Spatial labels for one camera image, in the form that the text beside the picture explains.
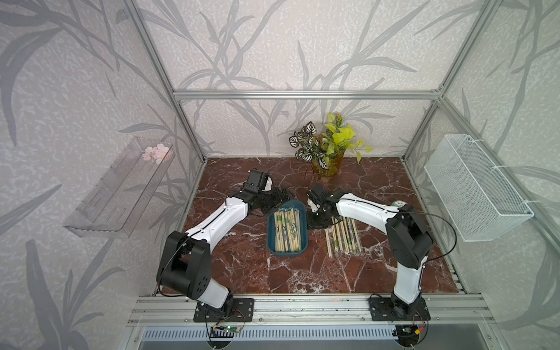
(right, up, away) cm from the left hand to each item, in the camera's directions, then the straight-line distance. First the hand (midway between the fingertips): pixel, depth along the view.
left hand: (289, 200), depth 85 cm
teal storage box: (0, 0, -7) cm, 7 cm away
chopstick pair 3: (+21, -17, +7) cm, 28 cm away
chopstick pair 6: (+28, -21, +2) cm, 35 cm away
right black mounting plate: (+33, -35, -12) cm, 50 cm away
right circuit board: (+39, -43, -14) cm, 60 cm away
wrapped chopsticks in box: (-1, -14, +7) cm, 15 cm away
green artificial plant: (+17, +22, +12) cm, 30 cm away
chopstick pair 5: (+27, -15, +7) cm, 32 cm away
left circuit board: (-21, -43, -13) cm, 49 cm away
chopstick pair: (+17, -17, +5) cm, 25 cm away
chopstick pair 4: (+25, -16, +7) cm, 31 cm away
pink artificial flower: (-45, +18, -9) cm, 49 cm away
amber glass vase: (+23, +17, +31) cm, 42 cm away
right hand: (+8, -11, +6) cm, 15 cm away
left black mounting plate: (-15, -36, -11) cm, 41 cm away
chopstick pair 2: (+20, -14, +9) cm, 26 cm away
